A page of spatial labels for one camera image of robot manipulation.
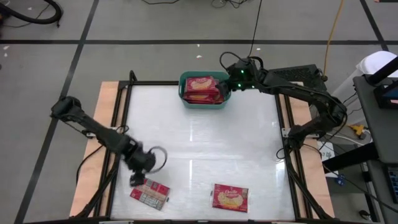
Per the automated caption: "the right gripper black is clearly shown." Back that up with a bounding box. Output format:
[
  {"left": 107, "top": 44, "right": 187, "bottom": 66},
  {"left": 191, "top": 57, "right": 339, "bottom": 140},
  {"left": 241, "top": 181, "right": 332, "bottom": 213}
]
[{"left": 217, "top": 70, "right": 258, "bottom": 100}]

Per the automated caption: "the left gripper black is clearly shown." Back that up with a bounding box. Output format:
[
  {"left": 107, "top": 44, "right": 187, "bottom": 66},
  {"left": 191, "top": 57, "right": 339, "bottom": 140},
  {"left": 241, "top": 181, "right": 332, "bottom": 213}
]
[{"left": 126, "top": 141, "right": 156, "bottom": 187}]

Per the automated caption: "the teal plastic basket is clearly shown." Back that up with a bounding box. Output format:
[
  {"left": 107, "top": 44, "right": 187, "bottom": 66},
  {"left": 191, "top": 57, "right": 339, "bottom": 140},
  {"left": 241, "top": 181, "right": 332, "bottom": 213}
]
[{"left": 178, "top": 70, "right": 233, "bottom": 110}]

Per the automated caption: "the tan wooden board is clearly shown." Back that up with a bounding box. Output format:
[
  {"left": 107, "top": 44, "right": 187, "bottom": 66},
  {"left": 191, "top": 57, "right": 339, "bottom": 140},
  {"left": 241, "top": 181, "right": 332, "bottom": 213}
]
[
  {"left": 70, "top": 81, "right": 128, "bottom": 218},
  {"left": 279, "top": 81, "right": 336, "bottom": 218}
]

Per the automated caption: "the black computer case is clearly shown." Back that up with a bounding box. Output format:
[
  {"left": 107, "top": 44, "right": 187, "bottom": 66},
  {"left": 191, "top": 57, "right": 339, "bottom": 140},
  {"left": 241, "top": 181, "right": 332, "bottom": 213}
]
[{"left": 267, "top": 64, "right": 326, "bottom": 91}]

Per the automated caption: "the white paper sheet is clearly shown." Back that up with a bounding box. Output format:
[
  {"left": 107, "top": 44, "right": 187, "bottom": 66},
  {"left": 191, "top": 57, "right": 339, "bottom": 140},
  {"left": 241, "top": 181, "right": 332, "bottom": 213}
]
[{"left": 317, "top": 141, "right": 339, "bottom": 179}]

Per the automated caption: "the yellow power plug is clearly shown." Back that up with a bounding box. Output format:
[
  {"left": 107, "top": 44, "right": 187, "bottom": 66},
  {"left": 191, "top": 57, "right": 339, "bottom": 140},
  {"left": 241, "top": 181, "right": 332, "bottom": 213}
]
[{"left": 349, "top": 123, "right": 367, "bottom": 140}]

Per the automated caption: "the black desk leg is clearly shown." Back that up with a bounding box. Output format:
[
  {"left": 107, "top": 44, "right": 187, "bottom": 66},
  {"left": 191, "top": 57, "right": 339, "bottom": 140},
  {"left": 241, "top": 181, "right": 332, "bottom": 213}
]
[{"left": 322, "top": 142, "right": 379, "bottom": 174}]

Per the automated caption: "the white chair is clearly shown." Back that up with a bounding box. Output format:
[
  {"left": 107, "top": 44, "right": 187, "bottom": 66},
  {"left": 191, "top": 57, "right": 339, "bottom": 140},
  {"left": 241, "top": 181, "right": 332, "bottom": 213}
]
[{"left": 329, "top": 50, "right": 398, "bottom": 108}]

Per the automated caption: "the black bar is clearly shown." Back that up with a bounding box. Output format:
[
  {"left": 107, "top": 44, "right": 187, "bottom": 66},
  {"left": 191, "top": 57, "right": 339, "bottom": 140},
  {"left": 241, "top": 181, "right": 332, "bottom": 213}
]
[{"left": 365, "top": 55, "right": 398, "bottom": 86}]

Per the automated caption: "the dark grey desk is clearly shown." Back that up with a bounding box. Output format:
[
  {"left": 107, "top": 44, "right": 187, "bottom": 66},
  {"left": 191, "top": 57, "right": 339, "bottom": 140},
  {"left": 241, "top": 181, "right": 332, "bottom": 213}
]
[{"left": 353, "top": 74, "right": 398, "bottom": 166}]

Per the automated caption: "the black tablet with blue screen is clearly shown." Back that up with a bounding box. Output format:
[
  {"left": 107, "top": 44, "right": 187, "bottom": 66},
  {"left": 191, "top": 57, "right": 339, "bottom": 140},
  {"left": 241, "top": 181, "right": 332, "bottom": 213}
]
[{"left": 373, "top": 83, "right": 398, "bottom": 110}]

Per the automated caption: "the black keyboard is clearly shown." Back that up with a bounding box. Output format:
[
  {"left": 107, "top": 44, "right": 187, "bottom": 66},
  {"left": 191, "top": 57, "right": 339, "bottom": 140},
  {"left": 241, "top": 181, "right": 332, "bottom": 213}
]
[{"left": 386, "top": 166, "right": 398, "bottom": 205}]

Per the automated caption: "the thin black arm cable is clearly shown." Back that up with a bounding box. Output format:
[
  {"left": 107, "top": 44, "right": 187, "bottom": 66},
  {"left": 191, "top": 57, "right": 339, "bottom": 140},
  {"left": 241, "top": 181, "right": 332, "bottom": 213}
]
[{"left": 75, "top": 142, "right": 105, "bottom": 186}]

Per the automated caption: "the black power cable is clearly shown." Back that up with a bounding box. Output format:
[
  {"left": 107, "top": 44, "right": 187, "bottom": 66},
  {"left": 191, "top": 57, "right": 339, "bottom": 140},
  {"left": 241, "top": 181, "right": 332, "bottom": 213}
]
[{"left": 247, "top": 0, "right": 263, "bottom": 58}]

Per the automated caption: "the black aluminium table frame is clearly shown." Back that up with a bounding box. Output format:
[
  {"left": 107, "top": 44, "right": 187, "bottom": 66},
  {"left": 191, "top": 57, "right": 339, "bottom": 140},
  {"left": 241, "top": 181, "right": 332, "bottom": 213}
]
[{"left": 73, "top": 80, "right": 335, "bottom": 224}]

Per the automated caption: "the black cable bunch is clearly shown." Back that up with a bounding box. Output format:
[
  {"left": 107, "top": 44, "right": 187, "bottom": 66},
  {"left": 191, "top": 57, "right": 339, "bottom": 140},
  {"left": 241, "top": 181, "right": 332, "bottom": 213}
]
[{"left": 211, "top": 0, "right": 249, "bottom": 9}]

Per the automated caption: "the yellow extension cable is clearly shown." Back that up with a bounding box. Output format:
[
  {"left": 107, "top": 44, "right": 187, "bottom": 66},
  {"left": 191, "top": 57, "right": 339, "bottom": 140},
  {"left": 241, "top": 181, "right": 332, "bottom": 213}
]
[{"left": 322, "top": 0, "right": 345, "bottom": 78}]

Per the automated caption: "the black corrugated hose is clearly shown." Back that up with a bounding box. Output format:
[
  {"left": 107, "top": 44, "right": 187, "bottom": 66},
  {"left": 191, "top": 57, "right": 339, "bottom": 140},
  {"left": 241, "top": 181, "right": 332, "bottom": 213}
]
[{"left": 0, "top": 0, "right": 64, "bottom": 28}]

